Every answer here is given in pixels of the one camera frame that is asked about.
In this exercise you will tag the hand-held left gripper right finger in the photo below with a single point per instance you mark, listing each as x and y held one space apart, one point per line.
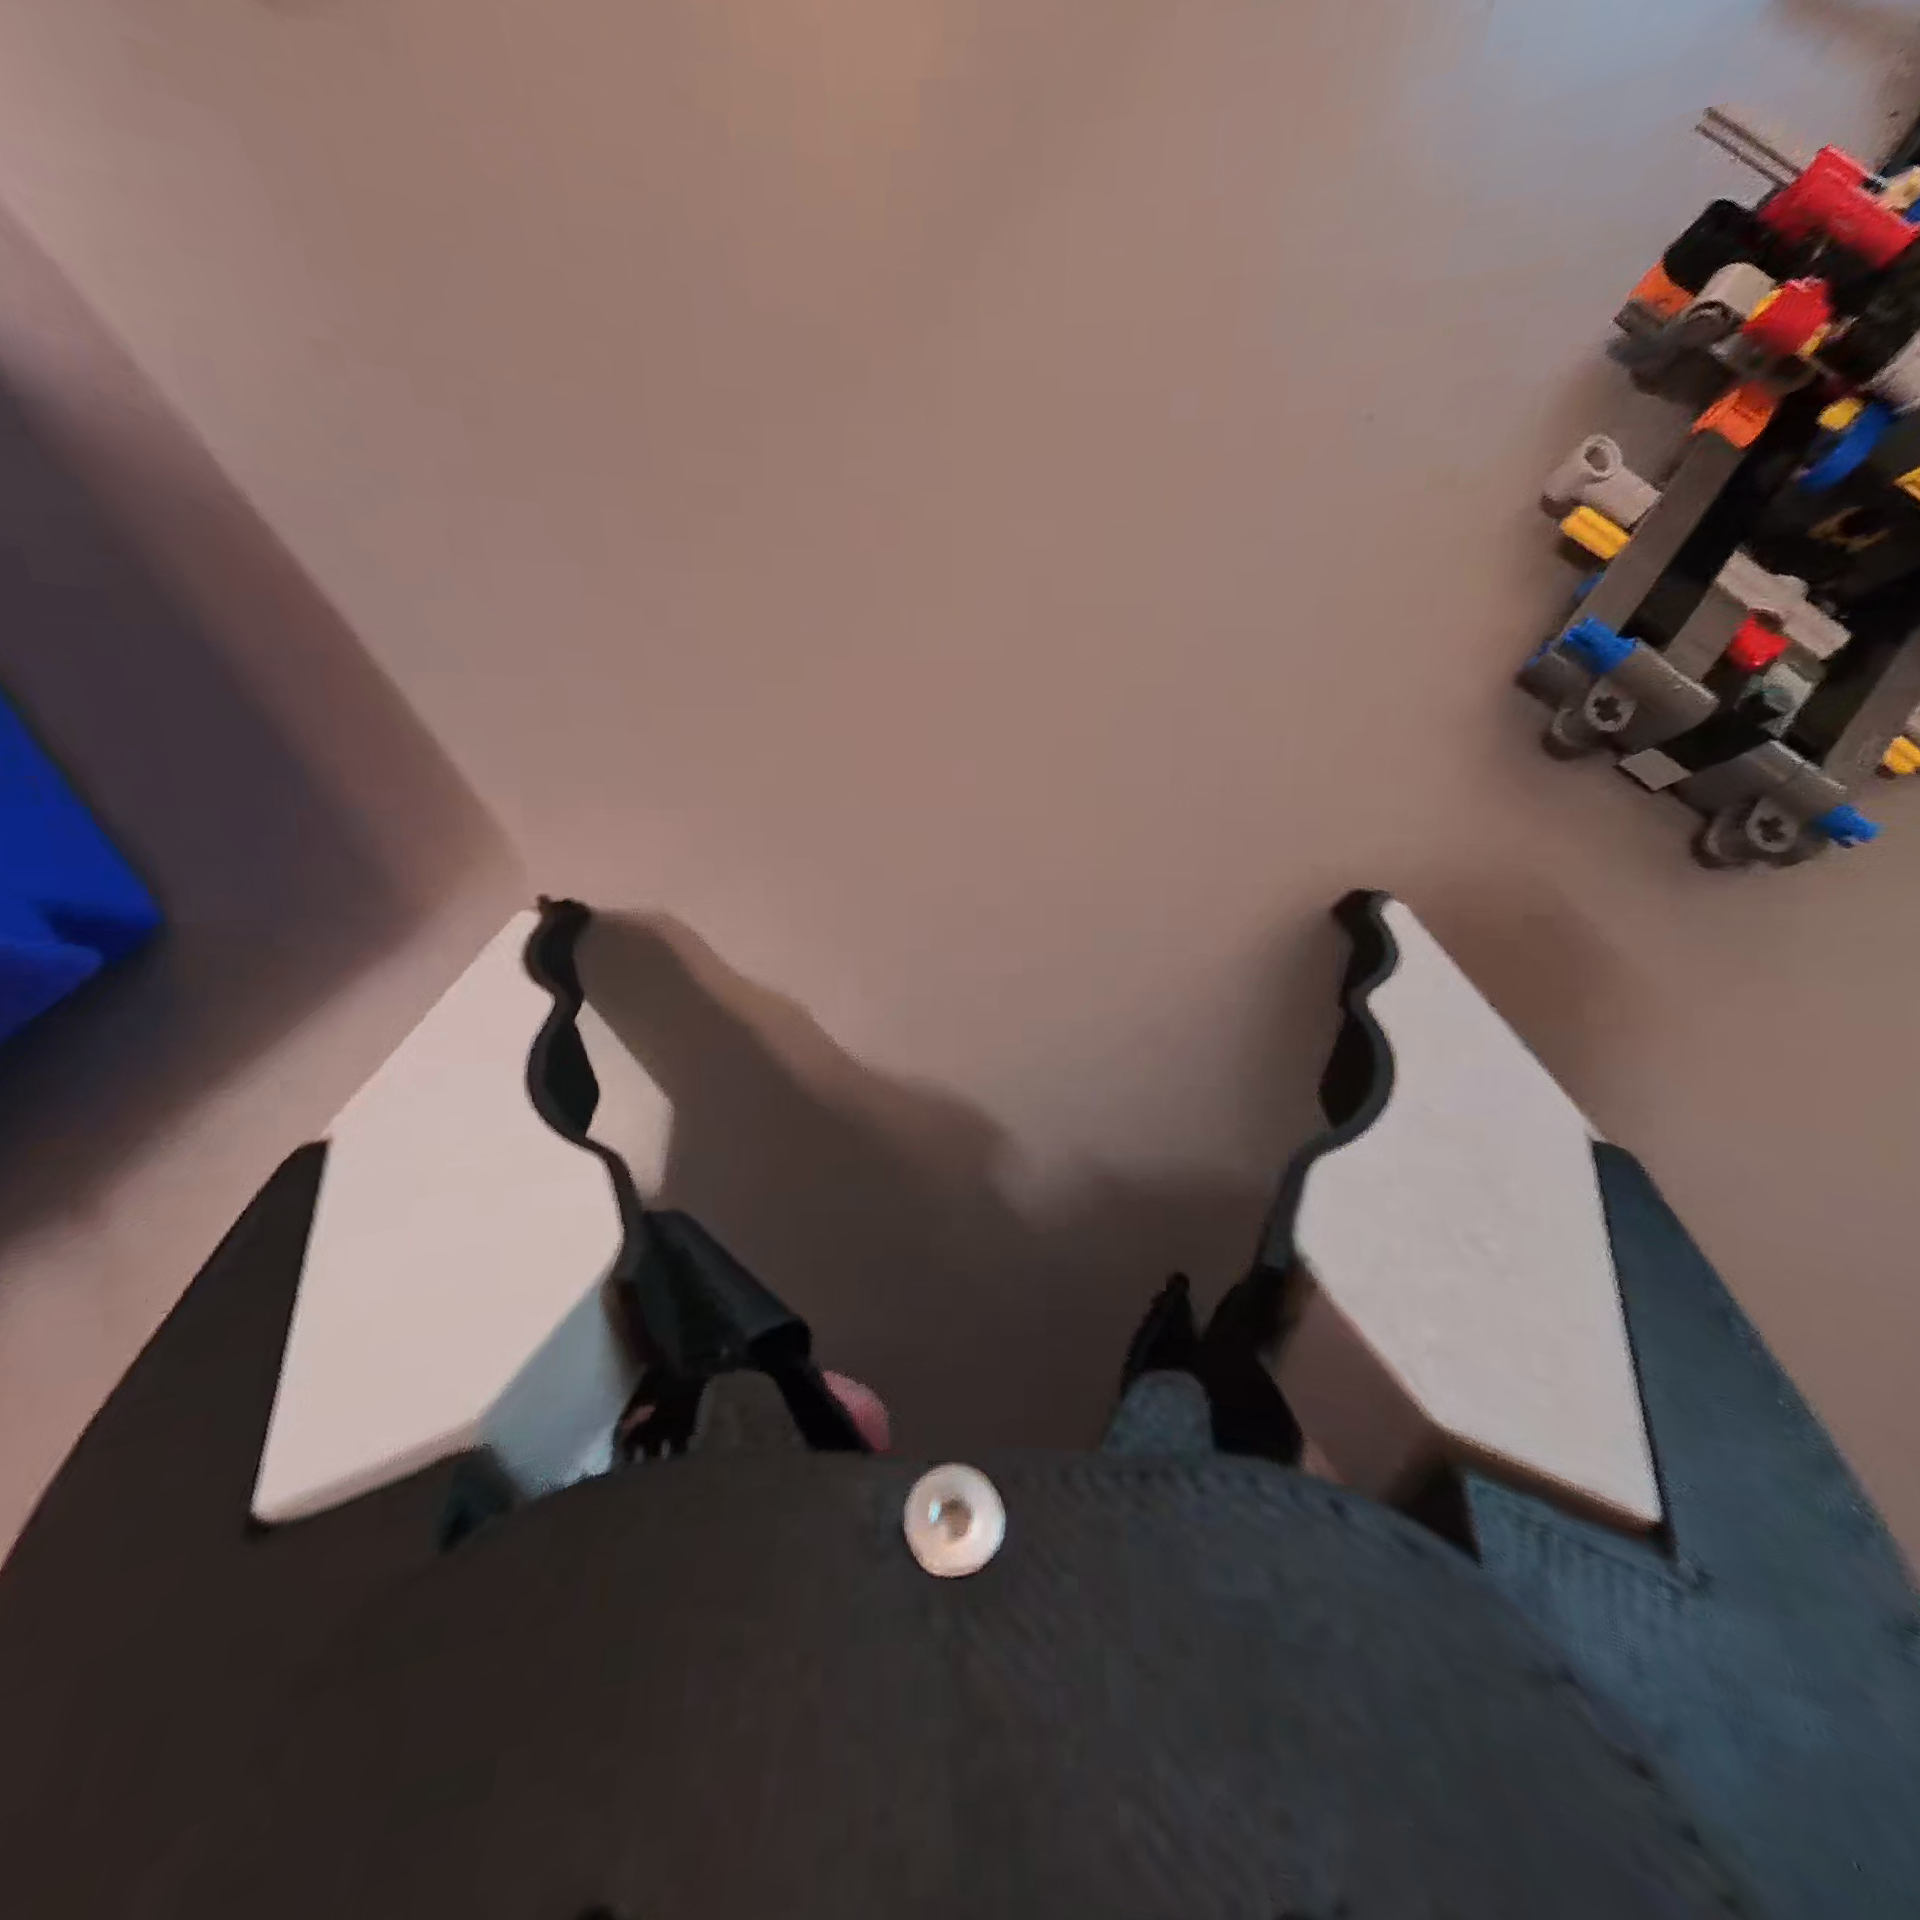
1477 1243

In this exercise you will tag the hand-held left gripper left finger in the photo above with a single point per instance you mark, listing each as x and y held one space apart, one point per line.
451 1243

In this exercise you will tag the multicoloured lego model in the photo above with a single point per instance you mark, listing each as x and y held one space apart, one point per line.
1748 495

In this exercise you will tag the blue cloth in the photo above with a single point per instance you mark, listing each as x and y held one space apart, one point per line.
54 886

